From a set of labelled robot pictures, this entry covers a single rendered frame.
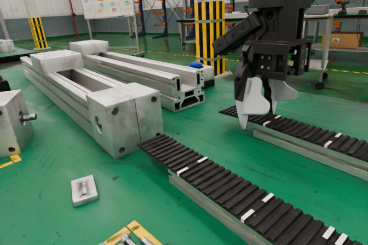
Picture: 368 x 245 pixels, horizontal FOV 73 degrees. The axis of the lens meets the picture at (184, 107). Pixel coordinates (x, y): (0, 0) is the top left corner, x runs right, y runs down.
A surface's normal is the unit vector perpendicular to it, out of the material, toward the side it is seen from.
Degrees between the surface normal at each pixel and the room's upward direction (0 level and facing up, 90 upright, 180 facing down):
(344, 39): 89
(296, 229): 0
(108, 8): 90
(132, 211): 0
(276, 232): 0
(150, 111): 90
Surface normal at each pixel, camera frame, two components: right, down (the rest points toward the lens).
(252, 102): -0.76, 0.00
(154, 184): -0.06, -0.93
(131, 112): 0.63, 0.24
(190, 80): -0.77, 0.27
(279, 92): -0.68, 0.54
